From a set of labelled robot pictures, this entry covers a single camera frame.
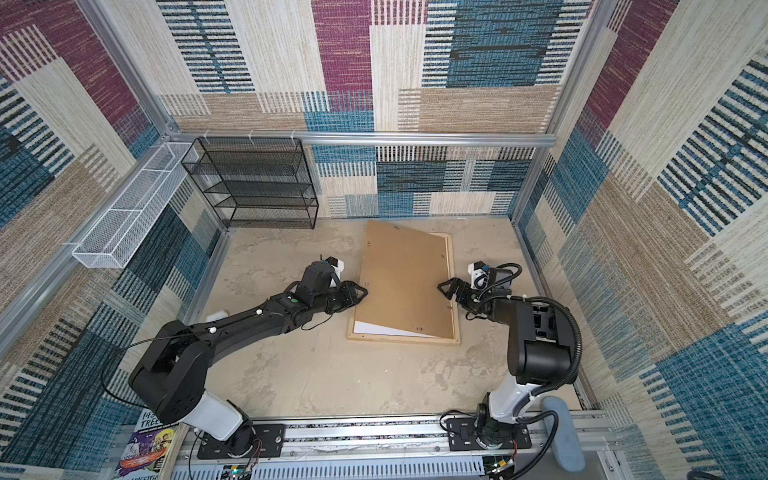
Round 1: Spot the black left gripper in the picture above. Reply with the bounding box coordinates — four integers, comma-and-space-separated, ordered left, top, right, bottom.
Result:
312, 280, 369, 316

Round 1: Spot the white bordered dark photo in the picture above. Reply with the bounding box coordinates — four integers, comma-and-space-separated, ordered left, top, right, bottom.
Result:
353, 321, 423, 337

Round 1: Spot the light wooden picture frame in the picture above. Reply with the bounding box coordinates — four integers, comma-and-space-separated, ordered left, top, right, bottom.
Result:
346, 231, 462, 347

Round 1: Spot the brown cardboard backing board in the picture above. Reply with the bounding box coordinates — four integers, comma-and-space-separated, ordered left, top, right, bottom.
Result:
353, 219, 455, 340

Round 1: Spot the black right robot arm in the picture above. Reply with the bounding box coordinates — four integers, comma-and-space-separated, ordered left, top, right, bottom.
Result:
437, 261, 583, 449

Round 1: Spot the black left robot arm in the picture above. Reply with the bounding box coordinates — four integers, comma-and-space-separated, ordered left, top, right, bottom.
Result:
129, 257, 368, 458

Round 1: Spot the small white object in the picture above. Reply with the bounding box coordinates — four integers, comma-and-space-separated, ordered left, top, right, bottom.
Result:
205, 310, 229, 323

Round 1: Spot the grey blue padded object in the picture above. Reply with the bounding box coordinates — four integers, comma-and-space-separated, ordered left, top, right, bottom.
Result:
540, 396, 586, 473

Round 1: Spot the colourful treehouse book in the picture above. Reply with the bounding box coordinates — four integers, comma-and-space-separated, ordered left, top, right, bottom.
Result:
112, 409, 178, 480

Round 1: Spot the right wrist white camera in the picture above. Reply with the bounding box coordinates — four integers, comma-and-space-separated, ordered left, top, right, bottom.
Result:
468, 261, 490, 290

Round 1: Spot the wrist white camera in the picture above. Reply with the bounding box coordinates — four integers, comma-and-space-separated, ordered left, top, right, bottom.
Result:
468, 261, 490, 290
325, 256, 344, 283

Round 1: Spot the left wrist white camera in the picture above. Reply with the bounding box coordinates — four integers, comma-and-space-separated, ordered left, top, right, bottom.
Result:
325, 256, 344, 283

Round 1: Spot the black corrugated cable hose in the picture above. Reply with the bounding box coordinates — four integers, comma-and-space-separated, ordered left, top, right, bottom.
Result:
473, 261, 584, 480

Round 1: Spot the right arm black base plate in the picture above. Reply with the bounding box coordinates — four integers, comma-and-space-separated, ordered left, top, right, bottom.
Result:
440, 416, 532, 451

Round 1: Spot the black wire mesh shelf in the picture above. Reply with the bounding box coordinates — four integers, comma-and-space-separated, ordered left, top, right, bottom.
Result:
181, 137, 319, 229

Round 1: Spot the aluminium front rail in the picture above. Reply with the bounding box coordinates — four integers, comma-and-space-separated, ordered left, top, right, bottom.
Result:
167, 410, 613, 480

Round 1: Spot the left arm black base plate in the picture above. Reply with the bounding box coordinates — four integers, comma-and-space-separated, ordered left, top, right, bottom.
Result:
196, 424, 285, 460

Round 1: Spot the white wire mesh basket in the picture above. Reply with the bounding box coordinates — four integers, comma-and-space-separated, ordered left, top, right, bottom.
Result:
72, 142, 191, 269

